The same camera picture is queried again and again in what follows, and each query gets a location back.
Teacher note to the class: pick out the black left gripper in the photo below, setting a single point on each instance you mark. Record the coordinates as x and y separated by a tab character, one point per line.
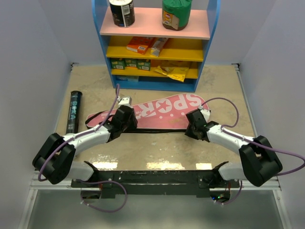
133	124

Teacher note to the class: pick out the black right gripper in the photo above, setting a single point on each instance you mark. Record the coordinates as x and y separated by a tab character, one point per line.
188	132

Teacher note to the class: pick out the pink sport racket bag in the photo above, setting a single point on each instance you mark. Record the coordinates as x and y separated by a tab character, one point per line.
165	115

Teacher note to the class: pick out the black shuttlecock tube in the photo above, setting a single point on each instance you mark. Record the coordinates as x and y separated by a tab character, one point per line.
74	112

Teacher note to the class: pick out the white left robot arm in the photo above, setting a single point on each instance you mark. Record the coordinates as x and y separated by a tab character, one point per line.
54	161

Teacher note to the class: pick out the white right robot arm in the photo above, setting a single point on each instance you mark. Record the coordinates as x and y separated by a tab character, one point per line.
259	162

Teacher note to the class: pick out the teal tissue pack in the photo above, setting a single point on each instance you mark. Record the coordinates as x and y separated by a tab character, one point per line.
127	78

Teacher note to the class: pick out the green box left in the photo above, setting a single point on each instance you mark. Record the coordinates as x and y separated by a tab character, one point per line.
118	63

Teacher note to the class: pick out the green box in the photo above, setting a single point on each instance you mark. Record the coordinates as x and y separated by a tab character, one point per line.
118	63
144	64
131	62

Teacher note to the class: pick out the green box middle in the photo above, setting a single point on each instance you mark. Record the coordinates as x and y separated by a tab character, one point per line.
131	62

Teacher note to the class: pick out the yellow snack bag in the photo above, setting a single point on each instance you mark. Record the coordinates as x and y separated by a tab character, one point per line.
177	73

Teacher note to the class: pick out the green box right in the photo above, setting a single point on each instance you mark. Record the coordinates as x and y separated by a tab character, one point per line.
144	64

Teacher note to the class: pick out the blue shelf unit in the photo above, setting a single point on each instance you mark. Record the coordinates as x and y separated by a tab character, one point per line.
186	48

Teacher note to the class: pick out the orange box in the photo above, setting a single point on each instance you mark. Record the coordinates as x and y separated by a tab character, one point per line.
139	44

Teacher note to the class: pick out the brown snack packet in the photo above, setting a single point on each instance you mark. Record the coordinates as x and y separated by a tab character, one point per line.
158	46

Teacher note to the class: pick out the black white can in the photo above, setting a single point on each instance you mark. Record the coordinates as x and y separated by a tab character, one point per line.
122	12

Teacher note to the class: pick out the green wrapped jar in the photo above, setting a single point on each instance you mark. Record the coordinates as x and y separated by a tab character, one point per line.
176	14

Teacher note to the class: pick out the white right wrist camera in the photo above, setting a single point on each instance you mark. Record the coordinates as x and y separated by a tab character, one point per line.
205	112

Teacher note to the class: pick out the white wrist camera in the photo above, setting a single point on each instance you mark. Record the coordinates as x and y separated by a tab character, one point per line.
205	112
126	101

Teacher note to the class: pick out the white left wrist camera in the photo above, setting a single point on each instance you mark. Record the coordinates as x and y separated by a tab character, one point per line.
126	101

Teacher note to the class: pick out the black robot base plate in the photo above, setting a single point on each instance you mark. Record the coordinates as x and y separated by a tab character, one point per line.
197	183

